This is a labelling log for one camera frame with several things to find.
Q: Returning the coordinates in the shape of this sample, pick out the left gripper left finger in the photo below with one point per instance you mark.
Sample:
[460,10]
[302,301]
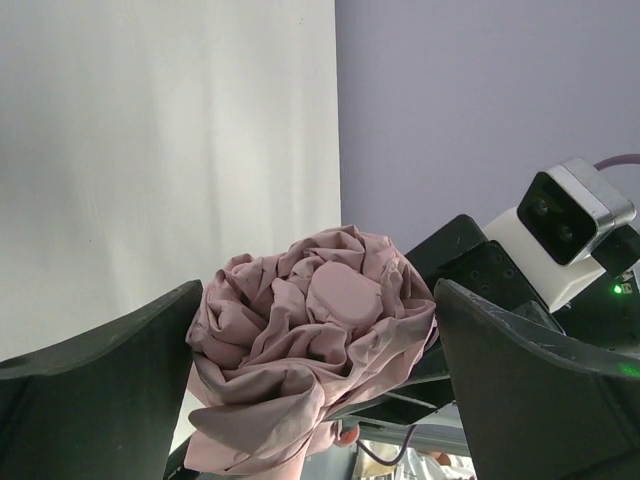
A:
[103,404]

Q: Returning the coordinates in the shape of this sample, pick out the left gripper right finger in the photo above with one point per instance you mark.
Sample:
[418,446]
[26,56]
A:
[536,404]

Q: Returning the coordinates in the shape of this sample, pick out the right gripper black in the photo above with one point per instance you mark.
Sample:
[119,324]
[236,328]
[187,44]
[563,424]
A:
[458,251]

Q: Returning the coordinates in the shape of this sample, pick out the pink folding umbrella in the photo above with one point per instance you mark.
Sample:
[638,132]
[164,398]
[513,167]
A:
[281,343]

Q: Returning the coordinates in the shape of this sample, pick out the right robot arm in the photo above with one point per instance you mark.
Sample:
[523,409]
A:
[604,314]

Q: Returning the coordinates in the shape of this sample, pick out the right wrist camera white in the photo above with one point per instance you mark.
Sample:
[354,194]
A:
[561,234]

